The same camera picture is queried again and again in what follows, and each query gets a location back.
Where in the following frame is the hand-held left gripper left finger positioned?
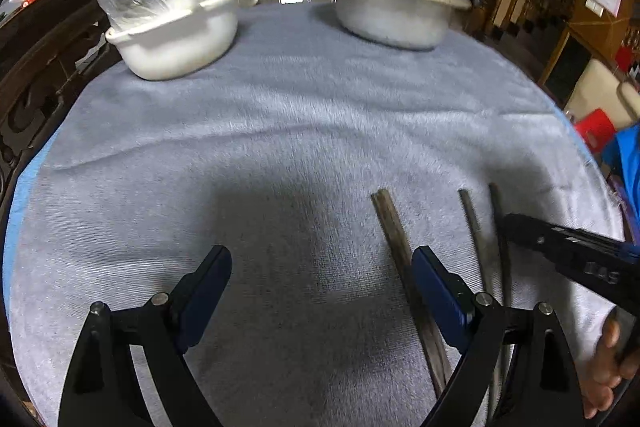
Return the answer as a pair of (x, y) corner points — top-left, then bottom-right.
(57, 245), (233, 427)

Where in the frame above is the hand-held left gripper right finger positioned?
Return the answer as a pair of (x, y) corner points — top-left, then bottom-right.
(410, 245), (590, 427)

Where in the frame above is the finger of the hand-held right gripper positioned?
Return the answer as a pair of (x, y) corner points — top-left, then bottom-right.
(500, 213), (640, 303)

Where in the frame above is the dark wooden chopstick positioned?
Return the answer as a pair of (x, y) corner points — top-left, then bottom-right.
(379, 189), (450, 390)
(458, 189), (501, 423)
(370, 191), (446, 400)
(488, 183), (516, 408)

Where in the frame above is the person's right hand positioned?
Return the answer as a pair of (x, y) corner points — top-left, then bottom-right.
(582, 313), (640, 420)

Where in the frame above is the blue garment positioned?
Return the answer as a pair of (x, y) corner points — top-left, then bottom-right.
(600, 124), (640, 253)

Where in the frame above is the red plastic child chair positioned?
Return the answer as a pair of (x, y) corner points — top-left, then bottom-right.
(572, 79), (640, 155)

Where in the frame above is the grey tablecloth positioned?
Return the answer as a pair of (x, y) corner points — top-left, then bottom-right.
(10, 2), (626, 427)

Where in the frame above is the beige armchair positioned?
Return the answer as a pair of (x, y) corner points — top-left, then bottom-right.
(565, 57), (640, 132)

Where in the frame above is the blue table cover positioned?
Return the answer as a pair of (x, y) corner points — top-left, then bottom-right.
(2, 99), (591, 323)

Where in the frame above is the wooden stair cupboard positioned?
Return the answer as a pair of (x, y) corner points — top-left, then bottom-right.
(537, 0), (633, 108)

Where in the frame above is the white plastic basin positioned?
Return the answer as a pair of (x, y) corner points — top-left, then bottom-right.
(105, 0), (246, 81)

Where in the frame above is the dark carved wooden chair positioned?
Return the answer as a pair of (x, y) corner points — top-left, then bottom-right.
(0, 0), (146, 228)

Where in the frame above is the metal cooking pot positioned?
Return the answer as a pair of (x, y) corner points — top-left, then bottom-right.
(335, 0), (453, 52)

